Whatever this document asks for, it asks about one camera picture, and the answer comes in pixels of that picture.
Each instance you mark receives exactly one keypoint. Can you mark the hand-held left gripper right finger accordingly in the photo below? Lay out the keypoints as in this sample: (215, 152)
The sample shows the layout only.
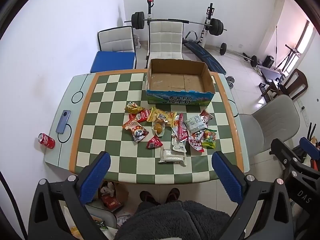
(227, 177)

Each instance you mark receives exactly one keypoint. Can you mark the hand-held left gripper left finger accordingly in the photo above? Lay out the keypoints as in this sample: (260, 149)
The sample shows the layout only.
(97, 175)

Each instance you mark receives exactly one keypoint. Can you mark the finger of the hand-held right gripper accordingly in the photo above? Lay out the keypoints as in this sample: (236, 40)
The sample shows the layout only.
(311, 146)
(281, 150)

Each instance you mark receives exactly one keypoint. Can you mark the green candy packet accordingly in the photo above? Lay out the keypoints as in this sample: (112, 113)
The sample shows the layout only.
(209, 140)

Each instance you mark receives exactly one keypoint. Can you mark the red white cartoon packet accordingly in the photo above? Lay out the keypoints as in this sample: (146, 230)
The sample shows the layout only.
(196, 142)

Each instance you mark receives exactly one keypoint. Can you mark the panda print snack packet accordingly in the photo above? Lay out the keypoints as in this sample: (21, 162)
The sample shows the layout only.
(138, 133)

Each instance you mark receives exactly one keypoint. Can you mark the plain white snack packet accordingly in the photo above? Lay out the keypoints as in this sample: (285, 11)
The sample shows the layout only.
(172, 157)

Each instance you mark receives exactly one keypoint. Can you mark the red and orange snack packet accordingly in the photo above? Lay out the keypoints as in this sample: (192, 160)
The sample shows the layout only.
(130, 125)

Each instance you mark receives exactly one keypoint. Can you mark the white packet with red label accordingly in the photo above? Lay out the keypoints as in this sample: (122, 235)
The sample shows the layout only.
(185, 134)

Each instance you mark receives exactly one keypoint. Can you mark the silver snack packet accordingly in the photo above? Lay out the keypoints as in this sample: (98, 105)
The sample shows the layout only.
(195, 123)

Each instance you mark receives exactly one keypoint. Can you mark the dark red cookie packet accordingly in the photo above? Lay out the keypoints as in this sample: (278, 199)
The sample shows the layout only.
(207, 116)

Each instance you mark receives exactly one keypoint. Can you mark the red triangular snack packet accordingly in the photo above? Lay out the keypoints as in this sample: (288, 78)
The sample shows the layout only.
(154, 143)

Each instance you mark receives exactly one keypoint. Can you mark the red sausage stick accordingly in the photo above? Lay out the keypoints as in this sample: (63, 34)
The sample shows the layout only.
(180, 123)

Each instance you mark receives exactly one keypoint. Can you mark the red rectangular snack packet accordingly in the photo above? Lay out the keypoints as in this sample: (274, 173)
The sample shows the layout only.
(142, 116)

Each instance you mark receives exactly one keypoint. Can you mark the yellow-brown snack packet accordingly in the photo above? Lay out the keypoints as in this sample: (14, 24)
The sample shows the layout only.
(133, 108)

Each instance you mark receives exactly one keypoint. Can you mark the braised egg packet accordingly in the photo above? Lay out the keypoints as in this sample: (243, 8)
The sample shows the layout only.
(158, 128)

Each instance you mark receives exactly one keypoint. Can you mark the yellow chips packet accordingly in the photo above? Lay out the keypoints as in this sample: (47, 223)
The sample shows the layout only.
(160, 116)

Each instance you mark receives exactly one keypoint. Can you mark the printed cardboard box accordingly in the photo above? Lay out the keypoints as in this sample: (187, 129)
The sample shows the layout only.
(175, 98)

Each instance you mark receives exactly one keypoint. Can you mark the black router antennas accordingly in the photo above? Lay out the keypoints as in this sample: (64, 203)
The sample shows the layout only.
(311, 130)

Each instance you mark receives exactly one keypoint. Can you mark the white crumpled plastic bag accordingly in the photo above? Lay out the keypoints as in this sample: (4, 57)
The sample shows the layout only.
(107, 188)

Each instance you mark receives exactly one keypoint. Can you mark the red box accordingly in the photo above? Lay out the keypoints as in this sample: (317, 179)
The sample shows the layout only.
(111, 202)

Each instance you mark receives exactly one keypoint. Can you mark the grey plastic chair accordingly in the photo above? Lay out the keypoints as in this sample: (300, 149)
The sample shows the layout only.
(275, 120)

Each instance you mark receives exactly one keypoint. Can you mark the grey trash bin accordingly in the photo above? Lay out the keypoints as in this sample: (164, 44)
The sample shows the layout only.
(105, 218)

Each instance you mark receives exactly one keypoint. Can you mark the person's dark red slipper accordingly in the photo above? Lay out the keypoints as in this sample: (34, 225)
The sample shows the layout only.
(147, 197)
(173, 194)

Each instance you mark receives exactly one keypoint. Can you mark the red cola can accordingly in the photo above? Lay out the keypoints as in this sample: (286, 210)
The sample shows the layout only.
(46, 140)

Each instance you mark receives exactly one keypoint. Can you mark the blue smartphone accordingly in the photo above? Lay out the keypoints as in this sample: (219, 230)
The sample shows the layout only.
(63, 121)

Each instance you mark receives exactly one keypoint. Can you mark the green checkered table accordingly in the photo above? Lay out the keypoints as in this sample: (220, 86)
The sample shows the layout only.
(110, 110)

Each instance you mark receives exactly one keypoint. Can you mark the person's dark fleece clothing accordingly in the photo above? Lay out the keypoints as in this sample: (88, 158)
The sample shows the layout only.
(175, 220)

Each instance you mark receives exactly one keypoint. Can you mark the brown wooden chair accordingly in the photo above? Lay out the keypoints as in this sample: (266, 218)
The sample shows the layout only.
(298, 78)

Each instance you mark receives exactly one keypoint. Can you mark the black flat exercise machine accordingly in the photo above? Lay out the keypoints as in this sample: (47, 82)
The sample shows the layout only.
(271, 73)

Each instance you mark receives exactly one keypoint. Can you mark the small dumbbell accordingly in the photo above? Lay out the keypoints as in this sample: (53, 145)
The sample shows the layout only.
(230, 81)

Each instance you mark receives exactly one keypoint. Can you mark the black tripod stand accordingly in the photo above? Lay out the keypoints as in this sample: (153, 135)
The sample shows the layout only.
(292, 51)

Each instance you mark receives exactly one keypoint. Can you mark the window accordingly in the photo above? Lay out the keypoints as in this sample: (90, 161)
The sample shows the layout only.
(303, 37)

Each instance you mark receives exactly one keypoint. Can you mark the blue folded mat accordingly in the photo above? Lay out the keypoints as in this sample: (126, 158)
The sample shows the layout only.
(112, 61)

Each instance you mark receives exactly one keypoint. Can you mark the small barbell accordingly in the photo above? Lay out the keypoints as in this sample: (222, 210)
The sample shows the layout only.
(223, 48)

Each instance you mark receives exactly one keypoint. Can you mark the black sit-up bench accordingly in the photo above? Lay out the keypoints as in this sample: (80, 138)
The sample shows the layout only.
(207, 57)

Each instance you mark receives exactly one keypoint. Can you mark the white weight rack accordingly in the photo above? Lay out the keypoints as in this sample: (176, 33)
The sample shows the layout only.
(207, 27)

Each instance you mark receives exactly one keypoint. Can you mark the white padded chair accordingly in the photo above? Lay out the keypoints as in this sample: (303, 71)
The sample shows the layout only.
(165, 37)

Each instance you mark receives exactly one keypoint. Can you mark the black barbell with plates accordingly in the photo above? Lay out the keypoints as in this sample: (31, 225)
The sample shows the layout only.
(138, 20)

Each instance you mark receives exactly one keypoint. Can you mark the white chair with black frame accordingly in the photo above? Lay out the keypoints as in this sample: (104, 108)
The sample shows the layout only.
(116, 40)

